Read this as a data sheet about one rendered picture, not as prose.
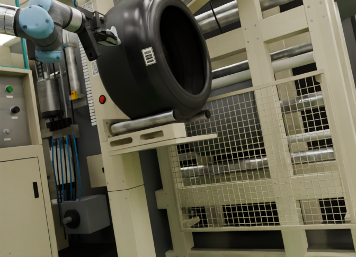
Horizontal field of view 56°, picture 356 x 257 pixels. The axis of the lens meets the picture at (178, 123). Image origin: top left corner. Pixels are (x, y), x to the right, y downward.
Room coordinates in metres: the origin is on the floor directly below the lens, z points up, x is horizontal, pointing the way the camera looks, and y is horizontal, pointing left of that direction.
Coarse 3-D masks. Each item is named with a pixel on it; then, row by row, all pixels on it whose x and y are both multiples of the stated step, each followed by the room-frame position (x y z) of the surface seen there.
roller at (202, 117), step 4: (200, 112) 1.57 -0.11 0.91; (204, 112) 1.56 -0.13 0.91; (208, 112) 1.57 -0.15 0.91; (192, 116) 1.59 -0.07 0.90; (196, 116) 1.58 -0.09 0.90; (200, 116) 1.57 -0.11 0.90; (204, 116) 1.56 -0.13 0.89; (208, 116) 1.56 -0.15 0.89; (180, 120) 1.62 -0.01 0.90; (184, 120) 1.61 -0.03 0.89; (188, 120) 1.61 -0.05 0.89; (192, 120) 1.60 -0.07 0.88; (196, 120) 1.59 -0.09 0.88; (164, 124) 1.67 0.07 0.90; (168, 124) 1.66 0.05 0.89
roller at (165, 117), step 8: (168, 112) 1.33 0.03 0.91; (176, 112) 1.33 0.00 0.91; (136, 120) 1.41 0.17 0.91; (144, 120) 1.39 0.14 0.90; (152, 120) 1.37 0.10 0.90; (160, 120) 1.35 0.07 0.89; (168, 120) 1.34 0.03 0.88; (112, 128) 1.48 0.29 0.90; (120, 128) 1.46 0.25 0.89; (128, 128) 1.44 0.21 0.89; (136, 128) 1.43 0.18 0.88
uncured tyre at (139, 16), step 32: (128, 0) 1.35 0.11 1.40; (160, 0) 1.32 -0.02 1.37; (128, 32) 1.24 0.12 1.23; (160, 32) 1.72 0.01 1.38; (192, 32) 1.66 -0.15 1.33; (128, 64) 1.25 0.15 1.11; (160, 64) 1.25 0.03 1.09; (192, 64) 1.73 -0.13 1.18; (128, 96) 1.33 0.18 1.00; (160, 96) 1.30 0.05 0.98; (192, 96) 1.42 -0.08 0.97
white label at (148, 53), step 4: (148, 48) 1.21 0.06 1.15; (144, 52) 1.22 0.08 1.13; (148, 52) 1.22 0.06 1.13; (152, 52) 1.22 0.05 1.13; (144, 56) 1.22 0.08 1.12; (148, 56) 1.22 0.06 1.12; (152, 56) 1.22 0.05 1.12; (148, 60) 1.22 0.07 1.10; (152, 60) 1.22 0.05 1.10; (148, 64) 1.23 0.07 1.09
